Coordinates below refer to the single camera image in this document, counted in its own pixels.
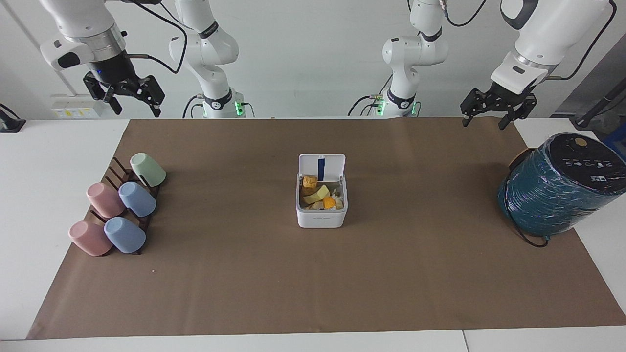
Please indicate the black stand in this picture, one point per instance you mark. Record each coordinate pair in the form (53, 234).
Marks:
(10, 122)
(594, 110)

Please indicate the orange trash piece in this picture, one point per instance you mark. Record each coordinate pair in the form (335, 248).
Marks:
(329, 202)

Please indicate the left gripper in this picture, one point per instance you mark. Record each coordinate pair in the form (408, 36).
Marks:
(506, 95)

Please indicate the white wall socket strip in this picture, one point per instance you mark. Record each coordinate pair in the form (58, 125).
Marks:
(76, 108)

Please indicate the brown wooden cup rack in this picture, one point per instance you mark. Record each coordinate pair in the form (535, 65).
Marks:
(119, 167)

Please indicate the white crumpled paper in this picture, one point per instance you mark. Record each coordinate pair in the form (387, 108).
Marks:
(337, 193)

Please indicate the brown crumpled trash piece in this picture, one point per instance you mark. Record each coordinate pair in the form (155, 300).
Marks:
(309, 182)

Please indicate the yellow trash piece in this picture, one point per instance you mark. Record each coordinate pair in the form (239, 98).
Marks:
(315, 195)

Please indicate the white trash can with lid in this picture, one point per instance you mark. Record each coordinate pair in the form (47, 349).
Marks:
(322, 217)

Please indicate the blue cup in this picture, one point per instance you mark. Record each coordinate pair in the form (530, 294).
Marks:
(125, 235)
(138, 199)

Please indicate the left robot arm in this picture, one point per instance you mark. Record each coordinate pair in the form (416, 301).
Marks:
(415, 49)

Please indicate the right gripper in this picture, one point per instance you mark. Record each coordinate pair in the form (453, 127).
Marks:
(112, 68)

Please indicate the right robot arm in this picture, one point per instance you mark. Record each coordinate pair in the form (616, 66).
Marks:
(210, 44)

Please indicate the pink cup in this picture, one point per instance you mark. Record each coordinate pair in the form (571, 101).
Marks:
(89, 238)
(104, 200)

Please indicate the green cup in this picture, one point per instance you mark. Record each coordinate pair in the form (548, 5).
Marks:
(149, 170)

